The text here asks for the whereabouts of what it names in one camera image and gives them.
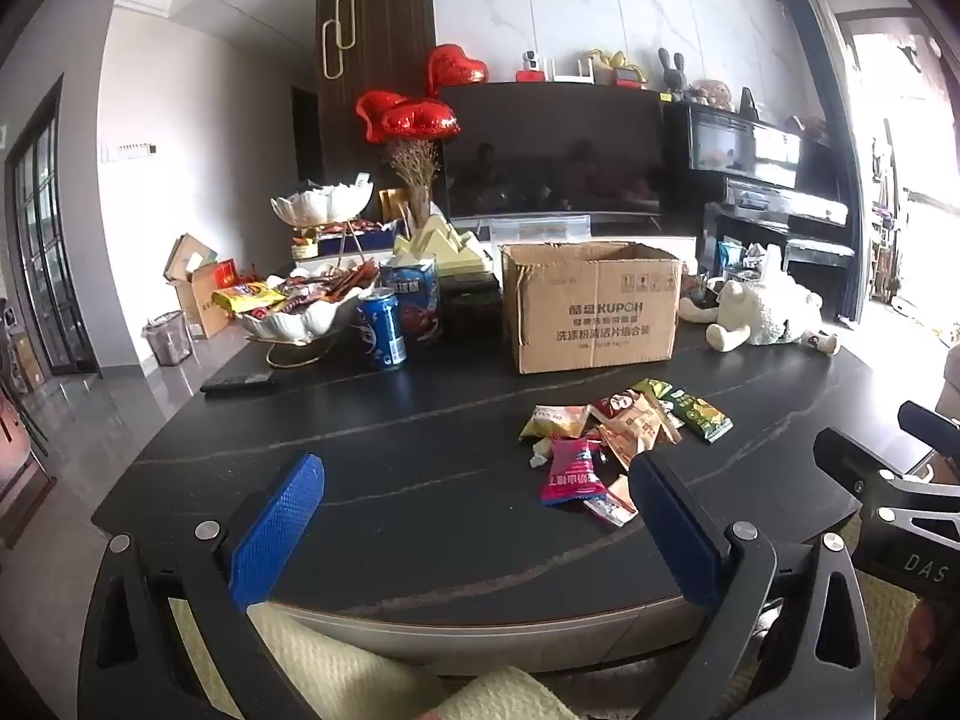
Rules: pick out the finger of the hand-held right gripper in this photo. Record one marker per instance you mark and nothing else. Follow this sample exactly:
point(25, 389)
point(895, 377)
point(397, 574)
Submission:
point(926, 424)
point(847, 457)

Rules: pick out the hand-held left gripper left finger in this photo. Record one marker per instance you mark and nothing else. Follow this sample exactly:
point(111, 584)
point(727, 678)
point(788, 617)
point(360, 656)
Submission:
point(279, 532)

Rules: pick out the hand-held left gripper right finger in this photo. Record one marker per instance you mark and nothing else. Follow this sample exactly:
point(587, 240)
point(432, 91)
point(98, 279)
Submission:
point(675, 532)

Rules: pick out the dark green cracker packet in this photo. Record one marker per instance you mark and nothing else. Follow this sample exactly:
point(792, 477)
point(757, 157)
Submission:
point(699, 414)

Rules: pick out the brown cardboard box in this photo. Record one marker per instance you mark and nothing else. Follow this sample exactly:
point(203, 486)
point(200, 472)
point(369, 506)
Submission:
point(592, 307)

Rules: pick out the red white snack packet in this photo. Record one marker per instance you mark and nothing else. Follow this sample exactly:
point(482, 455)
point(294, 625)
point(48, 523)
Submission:
point(611, 502)

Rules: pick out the orange snack packet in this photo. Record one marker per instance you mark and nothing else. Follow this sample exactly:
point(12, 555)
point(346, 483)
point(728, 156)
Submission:
point(630, 433)

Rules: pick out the pink snack packet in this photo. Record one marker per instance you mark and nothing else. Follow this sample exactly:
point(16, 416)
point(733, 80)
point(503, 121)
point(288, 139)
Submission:
point(574, 472)

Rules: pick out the yellow-green quilted cloth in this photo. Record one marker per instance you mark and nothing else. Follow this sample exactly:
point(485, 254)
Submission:
point(337, 675)

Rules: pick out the small white candy wrapper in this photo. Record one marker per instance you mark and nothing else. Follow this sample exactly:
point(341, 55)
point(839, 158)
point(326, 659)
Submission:
point(540, 456)

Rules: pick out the black remote control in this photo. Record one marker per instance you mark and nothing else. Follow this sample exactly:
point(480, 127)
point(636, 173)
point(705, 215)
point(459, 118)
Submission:
point(237, 382)

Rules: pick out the yellow snack packet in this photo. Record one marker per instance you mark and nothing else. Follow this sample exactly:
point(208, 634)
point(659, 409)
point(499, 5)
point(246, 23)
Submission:
point(555, 421)

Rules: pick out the white plush sheep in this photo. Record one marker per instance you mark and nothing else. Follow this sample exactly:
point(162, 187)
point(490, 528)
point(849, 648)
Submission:
point(772, 304)

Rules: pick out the piano stool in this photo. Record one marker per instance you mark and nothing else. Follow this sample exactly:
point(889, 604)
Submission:
point(819, 255)

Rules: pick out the white tiered petal dish stand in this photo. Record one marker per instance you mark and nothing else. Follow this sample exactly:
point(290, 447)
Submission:
point(307, 319)

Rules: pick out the grey waste bin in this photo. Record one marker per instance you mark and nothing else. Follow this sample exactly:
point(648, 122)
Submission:
point(168, 339)

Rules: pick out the blue soda can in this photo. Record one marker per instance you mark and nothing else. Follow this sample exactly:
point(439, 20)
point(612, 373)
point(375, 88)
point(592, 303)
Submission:
point(381, 330)

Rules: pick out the open cardboard floor box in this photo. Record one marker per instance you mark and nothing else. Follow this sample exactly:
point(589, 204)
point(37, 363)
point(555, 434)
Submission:
point(208, 307)

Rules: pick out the pile of assorted snack packets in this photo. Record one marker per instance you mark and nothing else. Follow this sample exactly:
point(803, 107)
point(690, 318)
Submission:
point(300, 292)

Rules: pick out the blue cookie bag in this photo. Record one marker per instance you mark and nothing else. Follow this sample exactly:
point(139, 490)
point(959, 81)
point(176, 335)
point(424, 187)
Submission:
point(414, 300)

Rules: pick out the black piano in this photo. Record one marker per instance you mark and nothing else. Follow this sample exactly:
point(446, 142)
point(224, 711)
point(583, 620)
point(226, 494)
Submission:
point(750, 187)

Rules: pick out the flattened cardboard box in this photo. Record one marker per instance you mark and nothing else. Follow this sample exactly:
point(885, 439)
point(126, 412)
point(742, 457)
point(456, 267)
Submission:
point(187, 255)

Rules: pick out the pale yellow mountain ornament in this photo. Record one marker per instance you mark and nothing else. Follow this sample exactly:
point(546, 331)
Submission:
point(442, 247)

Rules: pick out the clear plastic storage box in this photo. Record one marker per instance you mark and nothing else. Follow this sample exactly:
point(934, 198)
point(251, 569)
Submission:
point(540, 228)

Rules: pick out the black metronome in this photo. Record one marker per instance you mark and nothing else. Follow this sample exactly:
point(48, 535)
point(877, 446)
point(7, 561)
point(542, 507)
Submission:
point(750, 105)

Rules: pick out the black framed glass door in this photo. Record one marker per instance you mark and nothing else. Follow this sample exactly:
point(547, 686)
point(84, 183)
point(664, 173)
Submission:
point(45, 240)

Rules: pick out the dried flower bouquet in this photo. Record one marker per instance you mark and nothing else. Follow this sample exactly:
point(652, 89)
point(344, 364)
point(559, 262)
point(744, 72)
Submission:
point(414, 172)

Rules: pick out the brown teddy bear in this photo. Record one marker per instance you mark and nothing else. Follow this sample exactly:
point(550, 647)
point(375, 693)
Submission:
point(712, 94)

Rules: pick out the black television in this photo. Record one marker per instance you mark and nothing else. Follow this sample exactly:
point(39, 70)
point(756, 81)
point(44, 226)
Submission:
point(547, 150)

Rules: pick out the grey rabbit figurine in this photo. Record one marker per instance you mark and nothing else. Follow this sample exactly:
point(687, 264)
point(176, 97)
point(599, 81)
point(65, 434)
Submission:
point(673, 73)

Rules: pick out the red heart balloon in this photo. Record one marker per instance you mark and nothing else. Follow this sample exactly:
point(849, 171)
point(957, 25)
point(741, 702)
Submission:
point(420, 121)
point(454, 67)
point(375, 114)

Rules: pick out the yellow toy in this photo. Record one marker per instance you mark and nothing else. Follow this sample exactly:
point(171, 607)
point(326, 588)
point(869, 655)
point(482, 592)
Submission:
point(615, 67)

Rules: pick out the white router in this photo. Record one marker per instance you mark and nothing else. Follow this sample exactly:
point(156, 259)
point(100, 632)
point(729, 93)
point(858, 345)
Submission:
point(571, 71)

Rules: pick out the wall switch panel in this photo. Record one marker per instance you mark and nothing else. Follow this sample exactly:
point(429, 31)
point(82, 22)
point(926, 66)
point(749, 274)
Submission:
point(129, 151)

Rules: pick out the white red security camera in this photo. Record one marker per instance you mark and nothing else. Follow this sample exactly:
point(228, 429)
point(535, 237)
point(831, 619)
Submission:
point(530, 66)

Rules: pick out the gold loop wall decoration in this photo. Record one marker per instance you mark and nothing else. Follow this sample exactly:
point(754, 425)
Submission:
point(341, 37)

